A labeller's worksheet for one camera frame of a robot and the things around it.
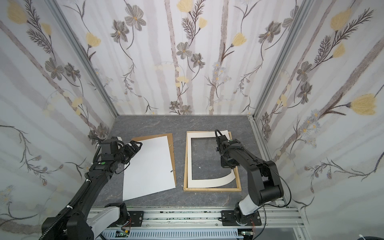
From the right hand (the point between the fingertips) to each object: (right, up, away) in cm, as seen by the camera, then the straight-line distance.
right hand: (228, 163), depth 88 cm
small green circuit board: (-57, -32, -15) cm, 67 cm away
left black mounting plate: (-49, -24, -15) cm, 57 cm away
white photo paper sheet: (-48, -6, +2) cm, 48 cm away
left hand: (-53, +12, -6) cm, 55 cm away
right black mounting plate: (-3, -25, -15) cm, 29 cm away
